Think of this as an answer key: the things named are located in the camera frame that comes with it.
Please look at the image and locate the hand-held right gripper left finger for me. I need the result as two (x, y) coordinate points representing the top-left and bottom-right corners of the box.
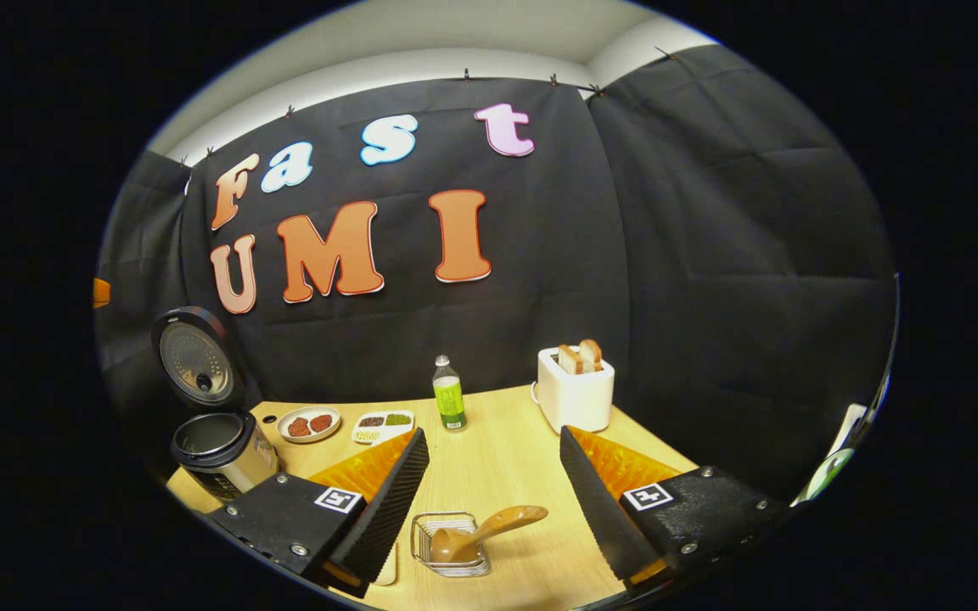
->
(207, 427), (430, 597)

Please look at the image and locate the black backdrop cloth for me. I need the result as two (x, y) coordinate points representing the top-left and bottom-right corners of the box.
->
(97, 42), (897, 502)

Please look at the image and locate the black rice cooker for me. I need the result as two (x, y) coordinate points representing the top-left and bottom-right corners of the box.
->
(149, 305), (283, 507)

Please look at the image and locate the wooden spoon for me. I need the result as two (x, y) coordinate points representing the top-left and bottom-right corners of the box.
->
(430, 505), (549, 563)

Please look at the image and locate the clear glass tray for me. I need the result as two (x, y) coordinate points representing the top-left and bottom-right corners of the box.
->
(370, 543), (398, 586)

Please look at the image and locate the green drink bottle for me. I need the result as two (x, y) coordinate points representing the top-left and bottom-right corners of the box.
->
(432, 355), (469, 432)

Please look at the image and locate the white round plate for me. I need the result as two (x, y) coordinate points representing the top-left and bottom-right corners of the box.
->
(277, 406), (342, 444)

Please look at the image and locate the metal wire chopstick holder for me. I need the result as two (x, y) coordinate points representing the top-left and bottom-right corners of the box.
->
(411, 511), (492, 579)

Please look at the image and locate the white divided bean dish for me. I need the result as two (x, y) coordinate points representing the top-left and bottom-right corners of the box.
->
(351, 410), (415, 446)

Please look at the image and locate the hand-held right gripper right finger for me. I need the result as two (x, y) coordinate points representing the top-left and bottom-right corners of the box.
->
(559, 424), (793, 595)

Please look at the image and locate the white toaster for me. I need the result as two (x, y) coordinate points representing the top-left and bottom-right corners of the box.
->
(536, 346), (615, 434)

